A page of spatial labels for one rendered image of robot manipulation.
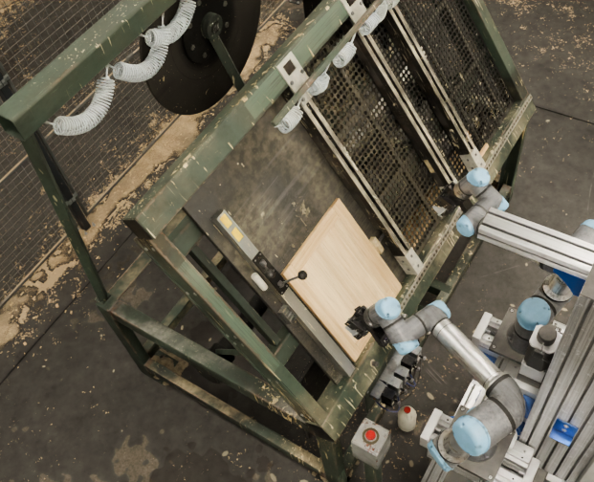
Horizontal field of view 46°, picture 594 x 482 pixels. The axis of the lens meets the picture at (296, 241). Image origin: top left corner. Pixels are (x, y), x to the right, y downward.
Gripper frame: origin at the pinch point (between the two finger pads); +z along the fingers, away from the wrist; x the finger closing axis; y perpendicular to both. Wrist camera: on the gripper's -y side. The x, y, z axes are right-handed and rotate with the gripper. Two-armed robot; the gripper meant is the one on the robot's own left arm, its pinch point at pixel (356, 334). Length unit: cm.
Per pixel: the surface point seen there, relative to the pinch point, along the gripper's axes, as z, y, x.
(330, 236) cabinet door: 21, 27, -37
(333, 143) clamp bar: 2, 50, -62
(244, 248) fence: 4, 52, -1
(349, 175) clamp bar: 9, 37, -59
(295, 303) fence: 20.4, 23.1, -2.9
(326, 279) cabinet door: 26.3, 17.7, -22.5
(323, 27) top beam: -19, 82, -88
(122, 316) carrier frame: 107, 80, 23
